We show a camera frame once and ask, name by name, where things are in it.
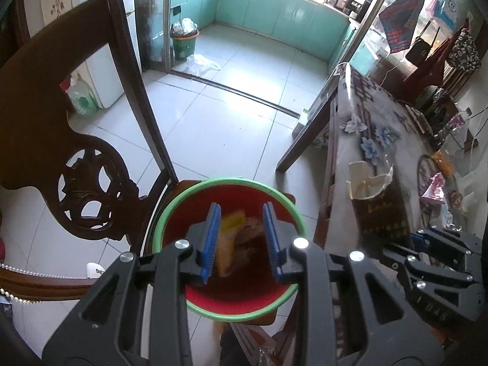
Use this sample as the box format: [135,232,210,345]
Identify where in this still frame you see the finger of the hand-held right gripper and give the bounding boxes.
[381,241,475,291]
[414,228,484,256]

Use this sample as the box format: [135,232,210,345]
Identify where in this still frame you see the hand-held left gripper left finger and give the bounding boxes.
[42,203,222,366]

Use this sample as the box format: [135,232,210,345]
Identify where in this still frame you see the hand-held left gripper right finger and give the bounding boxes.
[262,202,447,366]

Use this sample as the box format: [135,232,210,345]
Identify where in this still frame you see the brown wrapper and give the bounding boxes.
[234,217,267,264]

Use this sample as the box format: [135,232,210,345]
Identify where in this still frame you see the orange snack wrapper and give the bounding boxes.
[215,236,238,277]

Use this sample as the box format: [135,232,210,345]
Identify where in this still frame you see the yellow snack wrapper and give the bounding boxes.
[221,210,248,238]

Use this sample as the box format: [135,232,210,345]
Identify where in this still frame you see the red basin with green rim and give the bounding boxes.
[152,176,309,321]

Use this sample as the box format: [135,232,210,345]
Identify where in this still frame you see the torn brown paper box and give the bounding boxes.
[347,160,414,253]

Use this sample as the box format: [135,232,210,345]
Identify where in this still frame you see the green trash bin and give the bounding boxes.
[170,18,200,62]

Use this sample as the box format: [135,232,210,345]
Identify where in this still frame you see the pink wrapper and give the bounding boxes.
[421,173,446,204]

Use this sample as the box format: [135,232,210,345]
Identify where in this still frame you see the orange snack packet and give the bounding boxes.
[432,150,457,176]

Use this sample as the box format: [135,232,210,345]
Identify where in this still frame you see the wooden table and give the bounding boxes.
[275,84,344,249]

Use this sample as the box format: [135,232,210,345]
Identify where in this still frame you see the small green white box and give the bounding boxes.
[293,109,312,134]

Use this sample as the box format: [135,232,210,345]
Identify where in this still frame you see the sliding door floor track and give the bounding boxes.
[171,69,301,118]

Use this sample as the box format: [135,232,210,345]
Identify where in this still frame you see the floral tablecloth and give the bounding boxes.
[331,63,479,246]

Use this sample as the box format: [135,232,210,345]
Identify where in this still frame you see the red hanging cloth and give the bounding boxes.
[403,38,455,97]

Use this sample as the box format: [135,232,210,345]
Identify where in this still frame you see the clear plastic bag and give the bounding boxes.
[186,54,222,78]

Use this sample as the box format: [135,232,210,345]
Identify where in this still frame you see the white refrigerator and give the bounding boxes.
[25,0,143,110]

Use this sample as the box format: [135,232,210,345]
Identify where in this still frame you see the green detergent bottle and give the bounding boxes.
[66,74,99,117]

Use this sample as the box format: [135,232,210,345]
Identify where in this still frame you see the black patterned hanging bag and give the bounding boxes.
[447,27,481,72]

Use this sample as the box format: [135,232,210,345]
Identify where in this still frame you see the black handbag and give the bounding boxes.
[405,36,430,66]

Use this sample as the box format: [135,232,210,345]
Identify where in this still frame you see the glass sliding door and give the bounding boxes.
[133,0,173,74]
[328,0,405,81]

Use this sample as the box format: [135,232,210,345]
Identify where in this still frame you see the carved dark wooden chair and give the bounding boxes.
[0,0,296,366]

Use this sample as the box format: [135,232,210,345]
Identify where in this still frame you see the plaid hanging cloth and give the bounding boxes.
[379,0,429,54]

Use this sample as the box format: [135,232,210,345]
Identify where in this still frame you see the teal kitchen cabinets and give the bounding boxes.
[170,0,360,62]

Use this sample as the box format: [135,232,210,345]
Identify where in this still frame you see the blue printed plastic bag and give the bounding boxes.
[435,0,459,32]

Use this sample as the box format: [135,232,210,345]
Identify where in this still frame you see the black countertop appliance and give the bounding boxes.
[350,0,371,20]

